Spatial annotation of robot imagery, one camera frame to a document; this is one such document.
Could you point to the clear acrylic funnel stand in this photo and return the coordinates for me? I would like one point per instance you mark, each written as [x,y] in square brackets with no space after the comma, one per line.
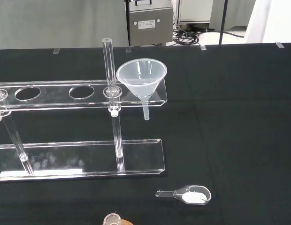
[65,161]

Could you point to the glass weighing funnel with powder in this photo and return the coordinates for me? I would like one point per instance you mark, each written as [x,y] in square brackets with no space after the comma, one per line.
[192,197]

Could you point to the clear cloth clip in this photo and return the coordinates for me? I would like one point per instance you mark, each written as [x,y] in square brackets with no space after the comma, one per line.
[279,45]
[56,50]
[128,49]
[203,47]

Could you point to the black bench cloth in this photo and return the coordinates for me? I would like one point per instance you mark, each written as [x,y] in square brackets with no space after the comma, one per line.
[230,117]

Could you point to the grey metal equipment box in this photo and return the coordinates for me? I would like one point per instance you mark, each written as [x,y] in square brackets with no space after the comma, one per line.
[147,14]

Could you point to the small round-bottom glass flask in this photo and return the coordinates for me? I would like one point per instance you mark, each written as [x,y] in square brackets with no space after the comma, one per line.
[111,220]

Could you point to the white cabinet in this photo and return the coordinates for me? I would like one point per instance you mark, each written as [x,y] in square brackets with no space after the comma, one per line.
[194,10]

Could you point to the black upright pole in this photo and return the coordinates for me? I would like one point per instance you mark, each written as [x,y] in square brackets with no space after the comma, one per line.
[223,23]

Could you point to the pale board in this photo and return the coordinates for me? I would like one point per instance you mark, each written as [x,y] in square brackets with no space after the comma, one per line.
[272,21]

